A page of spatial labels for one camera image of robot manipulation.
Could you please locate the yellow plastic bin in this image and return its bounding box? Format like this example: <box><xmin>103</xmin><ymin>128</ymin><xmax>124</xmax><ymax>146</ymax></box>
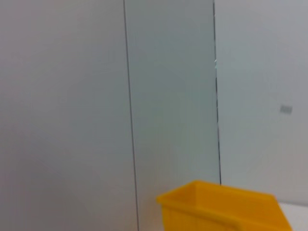
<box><xmin>155</xmin><ymin>180</ymin><xmax>294</xmax><ymax>231</ymax></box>

